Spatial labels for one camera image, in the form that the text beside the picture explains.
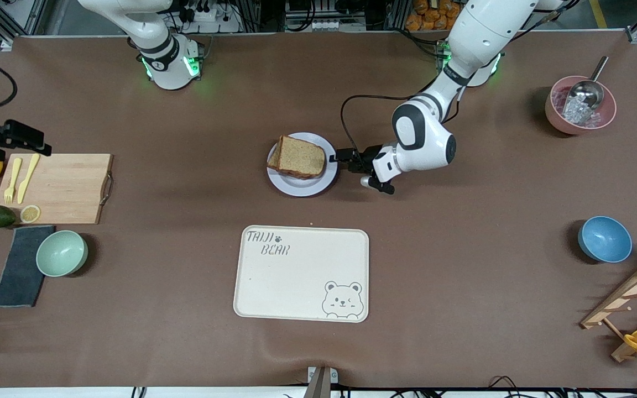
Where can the wooden cutting board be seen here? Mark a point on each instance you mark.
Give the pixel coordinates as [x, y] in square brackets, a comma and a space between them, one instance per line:
[64, 188]

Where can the cream bear print tray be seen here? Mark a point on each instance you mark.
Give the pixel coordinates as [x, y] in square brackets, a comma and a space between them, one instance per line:
[296, 282]

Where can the white socket strip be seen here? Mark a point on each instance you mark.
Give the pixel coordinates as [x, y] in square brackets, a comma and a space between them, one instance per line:
[335, 25]

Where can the blue bowl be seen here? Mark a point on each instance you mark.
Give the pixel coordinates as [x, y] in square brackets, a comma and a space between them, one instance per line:
[605, 240]

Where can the clear ice cubes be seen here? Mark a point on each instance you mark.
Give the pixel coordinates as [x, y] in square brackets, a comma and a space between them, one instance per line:
[575, 113]

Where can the brown bread slice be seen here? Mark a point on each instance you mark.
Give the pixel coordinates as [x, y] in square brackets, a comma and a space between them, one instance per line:
[272, 163]
[302, 157]

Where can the yellow plastic fork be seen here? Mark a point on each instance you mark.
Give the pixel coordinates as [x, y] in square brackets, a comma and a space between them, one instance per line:
[15, 174]

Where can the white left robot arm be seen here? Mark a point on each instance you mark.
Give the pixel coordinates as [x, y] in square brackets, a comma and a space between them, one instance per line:
[473, 33]

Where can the orange snack bag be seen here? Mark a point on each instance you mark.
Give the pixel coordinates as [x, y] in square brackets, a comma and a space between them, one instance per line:
[434, 19]

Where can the wooden rack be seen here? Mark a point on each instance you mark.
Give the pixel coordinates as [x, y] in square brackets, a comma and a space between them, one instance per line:
[622, 293]

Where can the white round plate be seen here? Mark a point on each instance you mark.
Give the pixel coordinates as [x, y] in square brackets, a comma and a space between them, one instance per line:
[302, 188]

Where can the dark grey cloth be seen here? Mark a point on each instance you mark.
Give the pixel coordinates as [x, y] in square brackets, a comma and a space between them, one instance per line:
[17, 276]

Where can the pink bowl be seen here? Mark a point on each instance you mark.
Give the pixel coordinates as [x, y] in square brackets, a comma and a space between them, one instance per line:
[559, 119]

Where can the white power strip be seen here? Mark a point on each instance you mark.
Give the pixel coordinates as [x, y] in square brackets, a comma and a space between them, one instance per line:
[208, 16]

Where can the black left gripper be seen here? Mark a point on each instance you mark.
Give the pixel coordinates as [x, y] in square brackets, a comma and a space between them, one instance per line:
[364, 158]

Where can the lemon slice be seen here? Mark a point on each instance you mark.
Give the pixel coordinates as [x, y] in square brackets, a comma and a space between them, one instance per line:
[30, 214]

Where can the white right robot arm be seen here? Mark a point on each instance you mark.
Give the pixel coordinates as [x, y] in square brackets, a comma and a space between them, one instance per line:
[166, 66]

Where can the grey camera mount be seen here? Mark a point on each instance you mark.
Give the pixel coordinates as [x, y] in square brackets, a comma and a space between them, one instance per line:
[318, 384]

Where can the metal scoop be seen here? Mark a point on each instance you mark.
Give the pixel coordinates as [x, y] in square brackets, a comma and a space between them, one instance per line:
[586, 94]

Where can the yellow plastic knife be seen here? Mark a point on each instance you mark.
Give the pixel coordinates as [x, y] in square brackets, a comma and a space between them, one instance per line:
[26, 179]

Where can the mint green bowl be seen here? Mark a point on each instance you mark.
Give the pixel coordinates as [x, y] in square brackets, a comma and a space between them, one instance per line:
[61, 254]

